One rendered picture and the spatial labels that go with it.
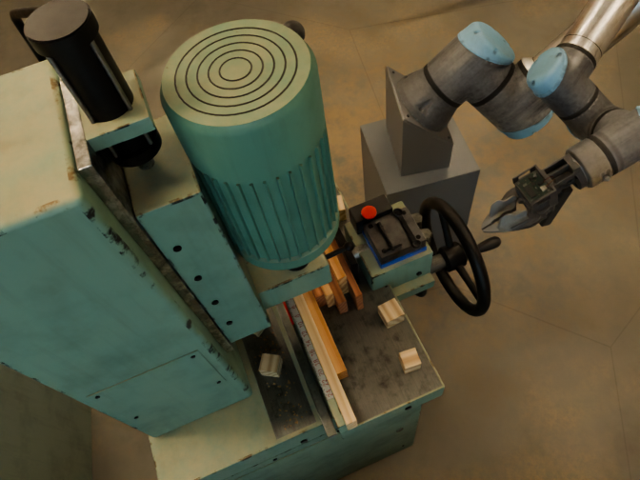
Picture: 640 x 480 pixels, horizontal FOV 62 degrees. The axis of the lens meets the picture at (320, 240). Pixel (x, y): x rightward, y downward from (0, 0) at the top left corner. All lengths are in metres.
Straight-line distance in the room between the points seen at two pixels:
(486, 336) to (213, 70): 1.62
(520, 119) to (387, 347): 0.80
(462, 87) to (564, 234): 0.98
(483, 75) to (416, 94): 0.18
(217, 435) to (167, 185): 0.65
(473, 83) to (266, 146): 1.01
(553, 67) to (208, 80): 0.76
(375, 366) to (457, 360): 0.99
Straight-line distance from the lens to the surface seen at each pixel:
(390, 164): 1.71
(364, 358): 1.04
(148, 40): 3.35
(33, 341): 0.73
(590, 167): 1.13
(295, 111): 0.56
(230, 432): 1.15
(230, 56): 0.62
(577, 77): 1.21
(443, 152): 1.64
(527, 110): 1.56
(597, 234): 2.35
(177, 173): 0.64
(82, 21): 0.53
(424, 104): 1.53
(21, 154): 0.60
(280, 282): 0.93
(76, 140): 0.58
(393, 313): 1.03
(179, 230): 0.66
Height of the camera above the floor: 1.89
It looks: 59 degrees down
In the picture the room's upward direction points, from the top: 13 degrees counter-clockwise
